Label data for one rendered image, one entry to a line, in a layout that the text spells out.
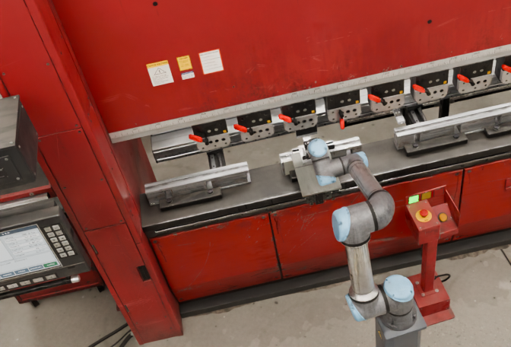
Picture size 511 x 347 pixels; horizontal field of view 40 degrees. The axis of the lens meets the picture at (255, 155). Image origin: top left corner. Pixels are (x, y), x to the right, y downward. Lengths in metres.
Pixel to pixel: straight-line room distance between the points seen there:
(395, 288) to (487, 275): 1.33
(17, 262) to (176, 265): 1.09
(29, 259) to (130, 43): 0.89
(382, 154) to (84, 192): 1.42
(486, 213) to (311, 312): 1.08
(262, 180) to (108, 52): 1.05
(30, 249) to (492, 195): 2.29
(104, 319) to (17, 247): 1.59
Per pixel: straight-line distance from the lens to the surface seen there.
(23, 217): 2.60
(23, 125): 2.46
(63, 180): 2.94
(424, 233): 3.31
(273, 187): 3.34
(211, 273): 3.71
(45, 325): 4.32
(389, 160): 3.41
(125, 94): 2.90
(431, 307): 3.86
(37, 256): 2.73
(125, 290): 3.57
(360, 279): 2.72
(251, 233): 3.48
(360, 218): 2.54
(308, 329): 3.90
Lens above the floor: 3.42
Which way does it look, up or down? 47 degrees down
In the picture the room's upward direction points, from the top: 12 degrees counter-clockwise
